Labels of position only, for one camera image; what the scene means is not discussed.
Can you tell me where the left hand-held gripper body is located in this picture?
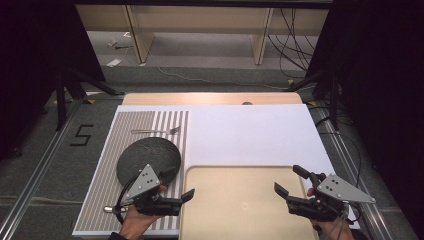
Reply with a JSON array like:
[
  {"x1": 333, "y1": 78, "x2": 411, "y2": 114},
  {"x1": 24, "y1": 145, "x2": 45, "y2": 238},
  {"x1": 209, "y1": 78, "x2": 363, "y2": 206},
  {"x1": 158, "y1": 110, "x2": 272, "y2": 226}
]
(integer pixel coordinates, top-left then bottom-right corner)
[{"x1": 127, "y1": 163, "x2": 184, "y2": 216}]

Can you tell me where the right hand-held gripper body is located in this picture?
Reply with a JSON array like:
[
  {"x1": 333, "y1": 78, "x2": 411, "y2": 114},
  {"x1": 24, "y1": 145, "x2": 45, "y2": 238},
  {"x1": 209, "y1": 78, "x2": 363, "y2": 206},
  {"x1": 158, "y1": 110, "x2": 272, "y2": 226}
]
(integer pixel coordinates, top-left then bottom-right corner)
[{"x1": 286, "y1": 172, "x2": 377, "y2": 223}]

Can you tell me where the black round plate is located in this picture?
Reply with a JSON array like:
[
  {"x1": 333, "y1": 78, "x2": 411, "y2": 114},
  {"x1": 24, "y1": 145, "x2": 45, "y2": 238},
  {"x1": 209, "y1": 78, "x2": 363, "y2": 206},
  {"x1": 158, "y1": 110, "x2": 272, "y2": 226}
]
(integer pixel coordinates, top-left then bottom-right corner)
[{"x1": 116, "y1": 136, "x2": 182, "y2": 189}]

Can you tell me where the person's right hand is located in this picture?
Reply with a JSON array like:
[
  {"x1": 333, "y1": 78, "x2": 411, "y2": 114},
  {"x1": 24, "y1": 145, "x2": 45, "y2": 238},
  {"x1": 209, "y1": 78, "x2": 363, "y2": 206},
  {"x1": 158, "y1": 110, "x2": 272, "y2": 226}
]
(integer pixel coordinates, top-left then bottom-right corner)
[{"x1": 306, "y1": 187, "x2": 355, "y2": 238}]

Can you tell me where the person's left hand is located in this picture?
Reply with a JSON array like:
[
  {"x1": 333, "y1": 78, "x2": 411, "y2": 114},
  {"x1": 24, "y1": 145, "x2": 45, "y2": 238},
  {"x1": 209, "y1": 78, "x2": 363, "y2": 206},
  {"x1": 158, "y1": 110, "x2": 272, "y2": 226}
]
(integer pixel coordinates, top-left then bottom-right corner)
[{"x1": 119, "y1": 184, "x2": 168, "y2": 238}]

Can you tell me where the grey striped placemat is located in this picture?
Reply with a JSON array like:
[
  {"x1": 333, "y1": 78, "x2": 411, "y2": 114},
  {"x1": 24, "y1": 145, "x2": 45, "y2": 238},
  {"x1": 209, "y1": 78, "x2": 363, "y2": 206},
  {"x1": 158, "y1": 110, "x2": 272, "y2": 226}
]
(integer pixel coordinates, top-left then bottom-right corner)
[{"x1": 73, "y1": 110, "x2": 190, "y2": 233}]

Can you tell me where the beige tray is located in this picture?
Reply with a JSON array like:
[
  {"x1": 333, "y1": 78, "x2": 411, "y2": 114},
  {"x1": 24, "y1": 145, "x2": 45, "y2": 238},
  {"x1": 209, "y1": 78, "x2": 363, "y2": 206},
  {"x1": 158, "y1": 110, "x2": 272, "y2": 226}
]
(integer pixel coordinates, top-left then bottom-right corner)
[{"x1": 179, "y1": 165, "x2": 320, "y2": 240}]

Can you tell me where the silver fork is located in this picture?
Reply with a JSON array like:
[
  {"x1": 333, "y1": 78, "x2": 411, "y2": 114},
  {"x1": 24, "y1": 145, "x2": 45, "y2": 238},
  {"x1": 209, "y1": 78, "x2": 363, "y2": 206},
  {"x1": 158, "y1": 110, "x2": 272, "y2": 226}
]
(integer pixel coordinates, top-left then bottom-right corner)
[{"x1": 130, "y1": 126, "x2": 181, "y2": 136}]

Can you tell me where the white board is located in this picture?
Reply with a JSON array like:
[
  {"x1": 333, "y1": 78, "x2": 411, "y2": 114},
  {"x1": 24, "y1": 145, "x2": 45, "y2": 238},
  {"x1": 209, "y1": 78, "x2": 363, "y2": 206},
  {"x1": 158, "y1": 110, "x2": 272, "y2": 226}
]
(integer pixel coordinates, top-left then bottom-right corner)
[{"x1": 71, "y1": 103, "x2": 362, "y2": 238}]

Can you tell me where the black tripod stand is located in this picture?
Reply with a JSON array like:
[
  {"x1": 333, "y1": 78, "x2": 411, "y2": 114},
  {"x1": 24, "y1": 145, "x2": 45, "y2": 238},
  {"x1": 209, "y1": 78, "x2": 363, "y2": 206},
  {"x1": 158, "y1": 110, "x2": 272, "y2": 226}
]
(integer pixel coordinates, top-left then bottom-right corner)
[
  {"x1": 284, "y1": 70, "x2": 342, "y2": 132},
  {"x1": 54, "y1": 69, "x2": 125, "y2": 132}
]

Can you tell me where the black curtain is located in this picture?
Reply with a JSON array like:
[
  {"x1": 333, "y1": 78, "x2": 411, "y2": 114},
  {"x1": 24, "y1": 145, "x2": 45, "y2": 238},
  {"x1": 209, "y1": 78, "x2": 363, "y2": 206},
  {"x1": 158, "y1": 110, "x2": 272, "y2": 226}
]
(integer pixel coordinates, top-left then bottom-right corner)
[
  {"x1": 0, "y1": 0, "x2": 107, "y2": 161},
  {"x1": 306, "y1": 0, "x2": 424, "y2": 231}
]

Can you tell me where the light wooden shelf unit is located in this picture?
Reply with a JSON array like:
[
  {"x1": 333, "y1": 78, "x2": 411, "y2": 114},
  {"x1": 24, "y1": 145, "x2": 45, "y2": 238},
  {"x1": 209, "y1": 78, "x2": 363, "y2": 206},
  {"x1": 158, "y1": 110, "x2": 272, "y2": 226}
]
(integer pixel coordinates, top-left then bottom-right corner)
[{"x1": 75, "y1": 4, "x2": 330, "y2": 66}]

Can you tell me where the aluminium rail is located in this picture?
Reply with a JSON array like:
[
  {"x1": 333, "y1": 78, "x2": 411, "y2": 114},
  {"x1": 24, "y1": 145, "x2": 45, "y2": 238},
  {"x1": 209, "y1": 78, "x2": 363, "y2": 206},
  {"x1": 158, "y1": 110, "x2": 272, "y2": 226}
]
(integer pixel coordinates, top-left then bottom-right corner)
[
  {"x1": 311, "y1": 105, "x2": 394, "y2": 240},
  {"x1": 0, "y1": 99, "x2": 84, "y2": 240}
]

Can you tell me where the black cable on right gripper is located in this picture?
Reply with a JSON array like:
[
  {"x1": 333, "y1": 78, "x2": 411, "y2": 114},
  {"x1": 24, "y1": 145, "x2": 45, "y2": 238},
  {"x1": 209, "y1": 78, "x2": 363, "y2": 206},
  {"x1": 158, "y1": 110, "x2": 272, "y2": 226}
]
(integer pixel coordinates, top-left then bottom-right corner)
[{"x1": 344, "y1": 199, "x2": 363, "y2": 225}]

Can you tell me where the black cable with silver plug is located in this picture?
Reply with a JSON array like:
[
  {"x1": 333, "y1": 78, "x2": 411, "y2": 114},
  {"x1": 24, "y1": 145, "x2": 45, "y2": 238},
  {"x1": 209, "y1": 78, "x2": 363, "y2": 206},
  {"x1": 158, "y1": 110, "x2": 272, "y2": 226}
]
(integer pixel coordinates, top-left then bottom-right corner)
[{"x1": 103, "y1": 182, "x2": 135, "y2": 225}]

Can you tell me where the bundle of black cables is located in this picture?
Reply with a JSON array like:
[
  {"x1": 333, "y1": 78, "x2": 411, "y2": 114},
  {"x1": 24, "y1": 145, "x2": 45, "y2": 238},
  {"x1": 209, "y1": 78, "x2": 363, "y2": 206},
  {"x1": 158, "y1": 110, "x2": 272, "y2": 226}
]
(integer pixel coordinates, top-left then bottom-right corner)
[{"x1": 267, "y1": 7, "x2": 317, "y2": 80}]

